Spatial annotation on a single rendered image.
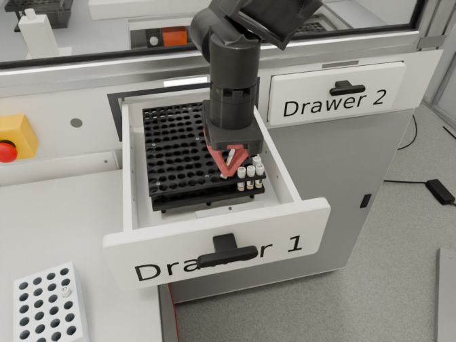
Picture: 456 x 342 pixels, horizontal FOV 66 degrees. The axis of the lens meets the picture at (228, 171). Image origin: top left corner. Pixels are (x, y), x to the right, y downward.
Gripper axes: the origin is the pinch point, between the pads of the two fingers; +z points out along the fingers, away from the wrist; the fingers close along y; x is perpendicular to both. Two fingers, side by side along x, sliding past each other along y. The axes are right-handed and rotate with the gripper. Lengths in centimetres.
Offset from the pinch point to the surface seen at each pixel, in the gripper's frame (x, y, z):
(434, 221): 108, -49, 83
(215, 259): -3.9, 14.1, 1.4
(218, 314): 5, -24, 90
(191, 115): -3.9, -17.3, 0.9
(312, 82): 21.0, -22.5, -2.1
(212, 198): -2.3, 0.6, 4.9
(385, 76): 37.5, -23.3, -2.4
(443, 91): 159, -129, 63
